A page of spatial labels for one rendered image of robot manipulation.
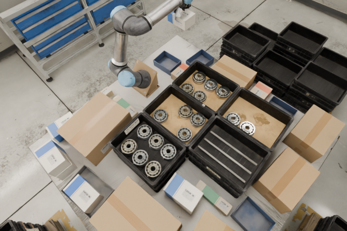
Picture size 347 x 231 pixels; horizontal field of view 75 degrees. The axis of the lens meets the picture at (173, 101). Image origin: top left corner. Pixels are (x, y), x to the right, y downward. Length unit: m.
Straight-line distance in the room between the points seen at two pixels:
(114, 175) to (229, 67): 1.16
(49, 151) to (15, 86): 1.95
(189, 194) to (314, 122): 0.95
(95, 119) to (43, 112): 1.49
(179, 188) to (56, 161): 0.79
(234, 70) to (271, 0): 2.51
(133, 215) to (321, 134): 1.25
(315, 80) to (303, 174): 1.17
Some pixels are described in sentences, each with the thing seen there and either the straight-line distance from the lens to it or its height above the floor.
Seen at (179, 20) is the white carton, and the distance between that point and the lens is 1.84.
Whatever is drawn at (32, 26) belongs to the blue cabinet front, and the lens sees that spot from 2.91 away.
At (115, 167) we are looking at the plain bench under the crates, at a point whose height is 0.70.
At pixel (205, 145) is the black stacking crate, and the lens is 1.53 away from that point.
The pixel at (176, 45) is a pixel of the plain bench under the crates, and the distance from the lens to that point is 2.23.
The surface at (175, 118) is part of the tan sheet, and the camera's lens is 1.61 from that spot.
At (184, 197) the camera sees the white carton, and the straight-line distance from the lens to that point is 1.39.
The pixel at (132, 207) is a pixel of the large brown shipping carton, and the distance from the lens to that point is 1.39.
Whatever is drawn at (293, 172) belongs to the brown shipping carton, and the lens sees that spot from 1.57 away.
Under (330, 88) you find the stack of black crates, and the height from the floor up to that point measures 0.49.
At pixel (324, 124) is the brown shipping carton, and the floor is 0.86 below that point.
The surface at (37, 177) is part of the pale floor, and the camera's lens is 2.74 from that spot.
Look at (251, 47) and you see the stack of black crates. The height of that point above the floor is 0.49.
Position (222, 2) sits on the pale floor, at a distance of 4.02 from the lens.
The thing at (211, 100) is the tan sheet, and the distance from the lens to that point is 1.69.
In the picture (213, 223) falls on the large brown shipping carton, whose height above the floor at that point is 0.90.
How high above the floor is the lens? 2.25
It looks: 58 degrees down
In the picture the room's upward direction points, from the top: 5 degrees counter-clockwise
